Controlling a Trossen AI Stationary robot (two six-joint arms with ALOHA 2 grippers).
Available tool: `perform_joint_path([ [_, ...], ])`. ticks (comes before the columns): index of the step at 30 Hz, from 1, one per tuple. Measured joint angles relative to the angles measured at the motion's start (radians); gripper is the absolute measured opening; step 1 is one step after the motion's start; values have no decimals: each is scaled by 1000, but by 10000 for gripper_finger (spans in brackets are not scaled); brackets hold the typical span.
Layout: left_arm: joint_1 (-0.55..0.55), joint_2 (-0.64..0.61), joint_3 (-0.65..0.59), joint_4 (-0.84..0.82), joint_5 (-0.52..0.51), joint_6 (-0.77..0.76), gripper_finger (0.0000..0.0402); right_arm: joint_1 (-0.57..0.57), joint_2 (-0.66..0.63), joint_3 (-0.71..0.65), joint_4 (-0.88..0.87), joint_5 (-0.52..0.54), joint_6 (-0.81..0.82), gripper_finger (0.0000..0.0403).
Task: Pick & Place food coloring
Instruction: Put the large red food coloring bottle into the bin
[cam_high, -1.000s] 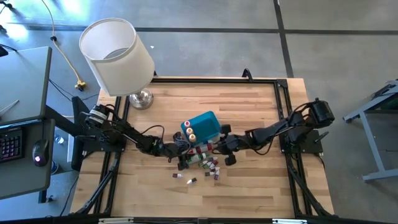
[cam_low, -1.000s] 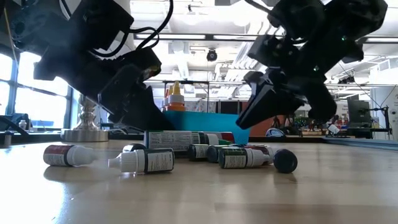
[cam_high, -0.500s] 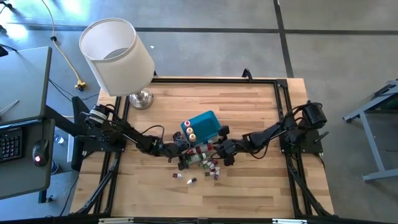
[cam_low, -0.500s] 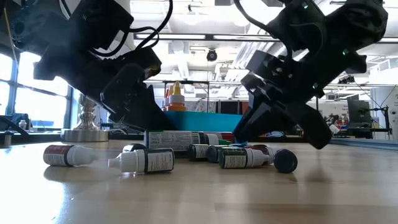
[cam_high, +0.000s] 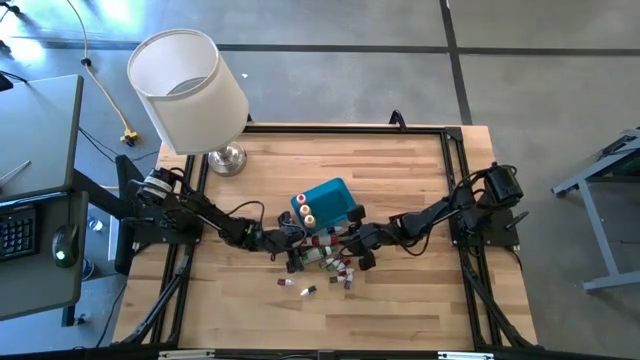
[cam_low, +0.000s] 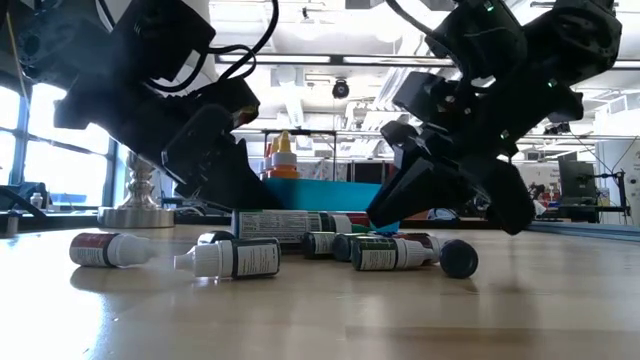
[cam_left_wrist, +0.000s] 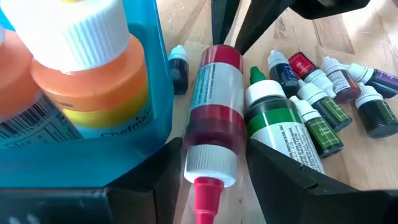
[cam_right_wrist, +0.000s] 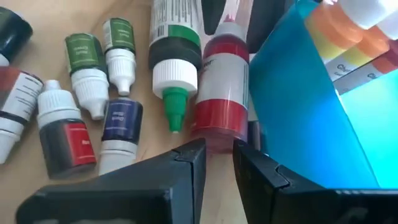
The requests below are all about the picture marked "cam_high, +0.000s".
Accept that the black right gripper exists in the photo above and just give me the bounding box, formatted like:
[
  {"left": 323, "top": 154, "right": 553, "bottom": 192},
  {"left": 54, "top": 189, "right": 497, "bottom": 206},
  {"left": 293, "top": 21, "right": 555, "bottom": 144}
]
[{"left": 340, "top": 204, "right": 399, "bottom": 272}]

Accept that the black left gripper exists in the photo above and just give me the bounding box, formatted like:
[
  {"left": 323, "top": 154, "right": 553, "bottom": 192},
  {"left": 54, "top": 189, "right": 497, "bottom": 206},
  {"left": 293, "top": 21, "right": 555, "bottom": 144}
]
[{"left": 257, "top": 210, "right": 307, "bottom": 274}]

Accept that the large dark red bottle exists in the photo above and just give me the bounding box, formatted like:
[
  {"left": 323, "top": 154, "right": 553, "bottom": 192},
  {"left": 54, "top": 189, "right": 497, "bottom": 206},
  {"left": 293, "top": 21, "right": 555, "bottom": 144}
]
[{"left": 299, "top": 233, "right": 340, "bottom": 248}]

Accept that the large green food coloring bottle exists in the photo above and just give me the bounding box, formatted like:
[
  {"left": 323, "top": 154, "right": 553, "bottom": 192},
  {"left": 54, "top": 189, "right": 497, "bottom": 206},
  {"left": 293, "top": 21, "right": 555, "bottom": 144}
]
[{"left": 299, "top": 246, "right": 335, "bottom": 265}]

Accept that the teal plastic bin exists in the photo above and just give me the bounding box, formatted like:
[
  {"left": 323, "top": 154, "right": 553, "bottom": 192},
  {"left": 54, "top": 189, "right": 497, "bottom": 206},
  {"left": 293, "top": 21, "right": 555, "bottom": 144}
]
[{"left": 290, "top": 177, "right": 359, "bottom": 235}]

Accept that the white-shade silver table lamp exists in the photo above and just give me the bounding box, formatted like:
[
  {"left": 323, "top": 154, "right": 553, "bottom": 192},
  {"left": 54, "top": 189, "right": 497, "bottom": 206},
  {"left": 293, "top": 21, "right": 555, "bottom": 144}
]
[{"left": 126, "top": 28, "right": 250, "bottom": 178}]

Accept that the black desk support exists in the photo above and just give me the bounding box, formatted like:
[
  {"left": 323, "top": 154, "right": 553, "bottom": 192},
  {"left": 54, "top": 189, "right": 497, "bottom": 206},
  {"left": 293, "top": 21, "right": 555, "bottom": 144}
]
[{"left": 69, "top": 154, "right": 151, "bottom": 276}]

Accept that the black computer mouse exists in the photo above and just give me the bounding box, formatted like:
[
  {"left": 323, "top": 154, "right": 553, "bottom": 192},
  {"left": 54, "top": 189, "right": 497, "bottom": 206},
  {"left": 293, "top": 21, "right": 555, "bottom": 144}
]
[{"left": 51, "top": 223, "right": 81, "bottom": 269}]

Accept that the grey metal table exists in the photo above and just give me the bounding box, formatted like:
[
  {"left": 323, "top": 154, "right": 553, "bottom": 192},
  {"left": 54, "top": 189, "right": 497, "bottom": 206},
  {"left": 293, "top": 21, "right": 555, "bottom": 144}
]
[{"left": 551, "top": 127, "right": 640, "bottom": 294}]

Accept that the dark grey desk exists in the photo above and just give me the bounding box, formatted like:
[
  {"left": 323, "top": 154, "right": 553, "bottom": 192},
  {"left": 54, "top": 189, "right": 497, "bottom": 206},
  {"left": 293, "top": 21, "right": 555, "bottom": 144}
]
[{"left": 0, "top": 189, "right": 91, "bottom": 322}]

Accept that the black keyboard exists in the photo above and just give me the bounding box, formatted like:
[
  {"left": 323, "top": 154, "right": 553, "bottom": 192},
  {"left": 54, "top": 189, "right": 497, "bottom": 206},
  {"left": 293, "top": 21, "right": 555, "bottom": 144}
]
[{"left": 0, "top": 203, "right": 39, "bottom": 263}]

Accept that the silver pen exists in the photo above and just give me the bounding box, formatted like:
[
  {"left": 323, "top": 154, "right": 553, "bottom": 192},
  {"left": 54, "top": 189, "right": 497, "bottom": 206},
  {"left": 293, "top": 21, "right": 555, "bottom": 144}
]
[{"left": 0, "top": 159, "right": 32, "bottom": 184}]

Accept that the silver frame bracket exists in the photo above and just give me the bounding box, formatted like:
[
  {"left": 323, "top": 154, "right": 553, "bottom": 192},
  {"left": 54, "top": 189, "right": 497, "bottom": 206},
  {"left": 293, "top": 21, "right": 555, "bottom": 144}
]
[
  {"left": 158, "top": 350, "right": 215, "bottom": 360},
  {"left": 437, "top": 350, "right": 495, "bottom": 360}
]

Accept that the yellow extension cable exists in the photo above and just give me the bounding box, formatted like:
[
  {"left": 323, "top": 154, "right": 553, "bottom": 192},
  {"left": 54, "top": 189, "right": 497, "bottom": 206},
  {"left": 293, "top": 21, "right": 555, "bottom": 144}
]
[{"left": 66, "top": 0, "right": 142, "bottom": 147}]

